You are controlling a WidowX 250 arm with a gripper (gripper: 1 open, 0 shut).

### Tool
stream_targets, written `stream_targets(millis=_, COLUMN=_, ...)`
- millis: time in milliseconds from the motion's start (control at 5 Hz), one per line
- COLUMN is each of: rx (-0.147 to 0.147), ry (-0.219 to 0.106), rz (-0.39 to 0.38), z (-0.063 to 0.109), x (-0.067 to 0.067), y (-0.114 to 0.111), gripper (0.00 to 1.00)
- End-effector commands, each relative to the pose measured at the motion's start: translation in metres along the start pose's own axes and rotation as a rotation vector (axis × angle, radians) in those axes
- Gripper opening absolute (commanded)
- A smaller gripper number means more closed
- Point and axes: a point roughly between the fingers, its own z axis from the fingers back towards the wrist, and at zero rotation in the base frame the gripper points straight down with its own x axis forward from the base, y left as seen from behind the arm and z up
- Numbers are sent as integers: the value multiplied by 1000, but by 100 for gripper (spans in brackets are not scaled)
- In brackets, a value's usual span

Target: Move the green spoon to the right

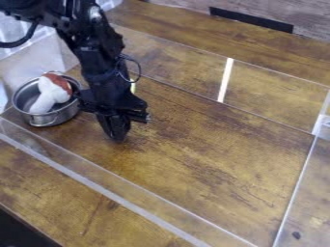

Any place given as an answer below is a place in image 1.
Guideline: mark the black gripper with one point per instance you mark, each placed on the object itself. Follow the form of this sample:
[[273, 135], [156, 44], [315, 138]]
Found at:
[[115, 107]]

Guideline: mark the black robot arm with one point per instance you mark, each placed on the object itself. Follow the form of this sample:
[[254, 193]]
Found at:
[[82, 25]]

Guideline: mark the small silver metal pot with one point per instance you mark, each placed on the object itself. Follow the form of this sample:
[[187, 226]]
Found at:
[[62, 112]]

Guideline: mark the plush mushroom toy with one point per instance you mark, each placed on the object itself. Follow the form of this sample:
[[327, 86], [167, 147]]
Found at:
[[55, 91]]

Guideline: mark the clear acrylic barrier panel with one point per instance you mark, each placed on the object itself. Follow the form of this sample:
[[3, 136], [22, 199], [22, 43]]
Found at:
[[166, 214]]

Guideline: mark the black wall strip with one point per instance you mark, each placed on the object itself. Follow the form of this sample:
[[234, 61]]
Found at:
[[254, 20]]

